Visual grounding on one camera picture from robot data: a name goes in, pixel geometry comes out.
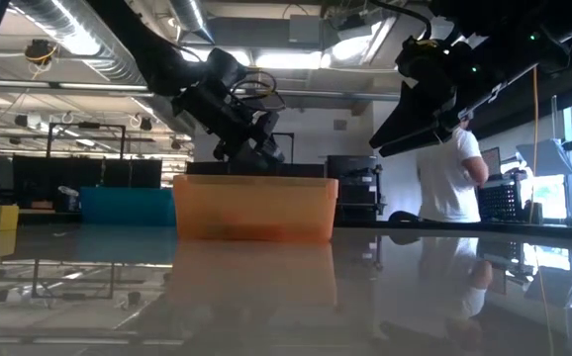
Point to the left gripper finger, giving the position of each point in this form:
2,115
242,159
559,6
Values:
226,153
266,158

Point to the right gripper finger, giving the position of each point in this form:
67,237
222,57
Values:
414,121
424,144

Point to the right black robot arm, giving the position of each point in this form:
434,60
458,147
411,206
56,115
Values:
513,29

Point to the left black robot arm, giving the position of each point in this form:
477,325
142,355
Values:
137,39

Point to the black low cabinet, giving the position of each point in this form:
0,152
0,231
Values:
306,169

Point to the orange translucent plastic bin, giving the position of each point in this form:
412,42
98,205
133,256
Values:
256,207

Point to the whiteboard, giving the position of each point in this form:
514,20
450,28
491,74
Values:
491,160

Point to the black equipment cabinet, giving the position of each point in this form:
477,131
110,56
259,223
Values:
355,168

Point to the ceiling light panel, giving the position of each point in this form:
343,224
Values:
286,59

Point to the black perforated crate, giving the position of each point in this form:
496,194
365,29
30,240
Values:
499,200

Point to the black monitor row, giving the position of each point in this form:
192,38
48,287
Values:
118,173

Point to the teal plastic bin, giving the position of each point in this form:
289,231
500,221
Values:
127,207

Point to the grey tilted panel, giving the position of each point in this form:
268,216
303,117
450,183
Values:
545,157

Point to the silver ceiling pipe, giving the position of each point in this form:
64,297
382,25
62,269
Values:
93,86

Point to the grey ceiling box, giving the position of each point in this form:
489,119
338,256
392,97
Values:
305,28

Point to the white desk fan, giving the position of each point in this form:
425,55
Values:
68,191

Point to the yellow wooden block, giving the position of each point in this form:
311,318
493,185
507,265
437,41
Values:
9,217

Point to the black rig frame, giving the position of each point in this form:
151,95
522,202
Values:
292,148

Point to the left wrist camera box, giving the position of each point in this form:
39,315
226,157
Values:
266,127

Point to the grey wall vent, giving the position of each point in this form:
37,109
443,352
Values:
340,125

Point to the small silver ceiling duct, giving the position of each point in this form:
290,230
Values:
192,17

